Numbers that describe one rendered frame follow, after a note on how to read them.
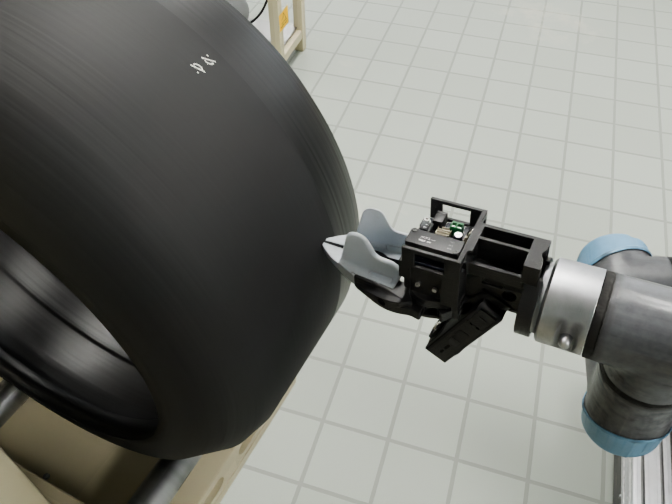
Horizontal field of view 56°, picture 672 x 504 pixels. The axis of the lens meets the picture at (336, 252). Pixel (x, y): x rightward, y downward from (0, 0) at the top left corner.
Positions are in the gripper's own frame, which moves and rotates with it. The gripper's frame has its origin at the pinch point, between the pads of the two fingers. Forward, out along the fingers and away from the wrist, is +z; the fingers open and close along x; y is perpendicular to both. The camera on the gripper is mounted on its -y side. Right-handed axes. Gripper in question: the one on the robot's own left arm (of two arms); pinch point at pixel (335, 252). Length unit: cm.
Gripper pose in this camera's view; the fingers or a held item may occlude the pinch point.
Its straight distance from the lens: 62.7
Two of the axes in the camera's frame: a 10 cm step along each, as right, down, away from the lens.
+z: -8.9, -2.7, 3.8
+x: -4.6, 6.5, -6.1
